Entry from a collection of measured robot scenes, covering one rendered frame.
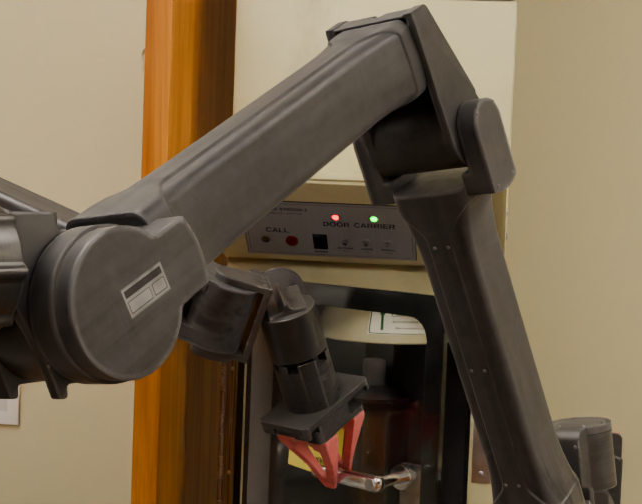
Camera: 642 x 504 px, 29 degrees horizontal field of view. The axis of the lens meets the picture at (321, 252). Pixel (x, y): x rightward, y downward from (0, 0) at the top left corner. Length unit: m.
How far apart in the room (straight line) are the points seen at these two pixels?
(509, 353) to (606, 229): 0.89
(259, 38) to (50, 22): 0.61
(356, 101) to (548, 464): 0.37
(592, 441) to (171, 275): 0.57
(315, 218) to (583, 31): 0.65
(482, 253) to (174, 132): 0.55
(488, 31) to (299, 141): 0.69
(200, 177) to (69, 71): 1.30
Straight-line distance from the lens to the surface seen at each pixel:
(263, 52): 1.47
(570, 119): 1.86
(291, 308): 1.20
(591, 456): 1.13
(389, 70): 0.87
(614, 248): 1.87
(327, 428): 1.24
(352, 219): 1.36
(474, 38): 1.44
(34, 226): 0.62
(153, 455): 1.43
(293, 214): 1.37
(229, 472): 1.48
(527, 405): 1.01
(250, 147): 0.74
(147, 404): 1.42
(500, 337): 0.98
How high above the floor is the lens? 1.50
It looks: 3 degrees down
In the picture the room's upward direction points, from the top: 2 degrees clockwise
